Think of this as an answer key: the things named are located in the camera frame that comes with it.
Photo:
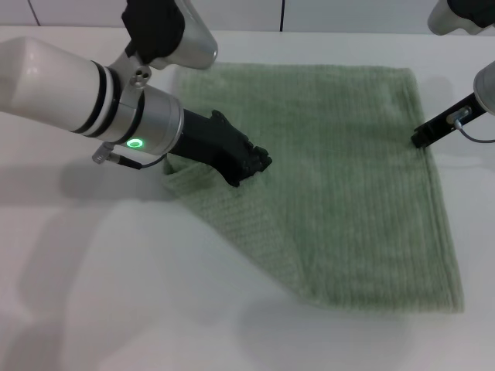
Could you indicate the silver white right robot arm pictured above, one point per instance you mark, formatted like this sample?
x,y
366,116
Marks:
x,y
487,89

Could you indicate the green ribbed towel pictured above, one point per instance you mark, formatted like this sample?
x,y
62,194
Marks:
x,y
348,193

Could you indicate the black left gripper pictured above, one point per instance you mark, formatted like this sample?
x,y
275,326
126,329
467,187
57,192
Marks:
x,y
209,143

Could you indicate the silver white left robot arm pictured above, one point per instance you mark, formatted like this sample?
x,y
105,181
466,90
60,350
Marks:
x,y
46,77

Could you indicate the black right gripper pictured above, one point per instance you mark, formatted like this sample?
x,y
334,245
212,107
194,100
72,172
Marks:
x,y
444,123

